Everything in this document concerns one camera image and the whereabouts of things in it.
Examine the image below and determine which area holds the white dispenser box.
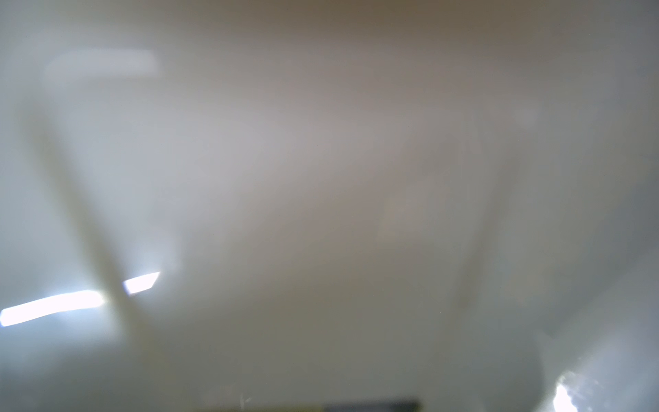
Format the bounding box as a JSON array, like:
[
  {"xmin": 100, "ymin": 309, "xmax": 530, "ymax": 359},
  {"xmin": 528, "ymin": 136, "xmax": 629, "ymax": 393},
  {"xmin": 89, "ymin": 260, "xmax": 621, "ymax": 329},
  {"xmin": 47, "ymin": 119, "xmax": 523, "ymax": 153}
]
[{"xmin": 1, "ymin": 1, "xmax": 658, "ymax": 411}]

